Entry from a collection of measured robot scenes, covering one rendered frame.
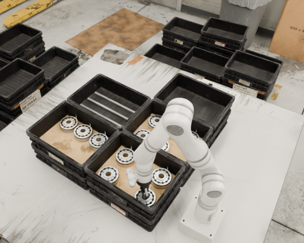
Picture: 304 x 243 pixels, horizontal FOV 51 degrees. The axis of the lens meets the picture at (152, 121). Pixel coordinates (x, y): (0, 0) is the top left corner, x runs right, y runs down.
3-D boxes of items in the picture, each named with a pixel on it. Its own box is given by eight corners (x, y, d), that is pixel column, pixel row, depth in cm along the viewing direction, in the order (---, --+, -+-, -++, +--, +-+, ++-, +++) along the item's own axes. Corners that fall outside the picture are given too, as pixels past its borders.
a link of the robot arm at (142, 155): (128, 159, 129) (139, 145, 117) (140, 144, 134) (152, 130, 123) (141, 170, 128) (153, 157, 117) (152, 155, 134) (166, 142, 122)
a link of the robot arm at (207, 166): (207, 138, 118) (209, 159, 112) (225, 174, 136) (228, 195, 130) (183, 143, 121) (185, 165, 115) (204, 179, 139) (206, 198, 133)
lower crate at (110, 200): (182, 190, 171) (184, 177, 162) (150, 235, 153) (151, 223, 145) (122, 155, 185) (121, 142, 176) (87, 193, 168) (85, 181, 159)
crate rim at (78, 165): (120, 132, 170) (120, 129, 168) (82, 170, 153) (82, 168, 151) (65, 101, 184) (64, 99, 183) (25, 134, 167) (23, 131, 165)
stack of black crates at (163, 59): (189, 74, 327) (191, 55, 310) (175, 90, 309) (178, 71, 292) (155, 61, 340) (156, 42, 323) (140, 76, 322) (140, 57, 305)
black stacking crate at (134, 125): (210, 141, 180) (213, 128, 172) (184, 178, 163) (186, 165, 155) (151, 112, 194) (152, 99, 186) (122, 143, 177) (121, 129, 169)
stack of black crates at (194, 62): (226, 87, 314) (233, 59, 289) (214, 105, 296) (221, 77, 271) (189, 74, 327) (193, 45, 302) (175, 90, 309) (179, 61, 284)
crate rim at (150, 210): (186, 168, 156) (186, 165, 154) (152, 215, 138) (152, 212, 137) (120, 132, 170) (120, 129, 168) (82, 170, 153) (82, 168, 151)
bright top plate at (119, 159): (139, 154, 167) (139, 153, 166) (128, 167, 161) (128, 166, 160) (123, 145, 170) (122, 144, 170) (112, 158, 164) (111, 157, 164)
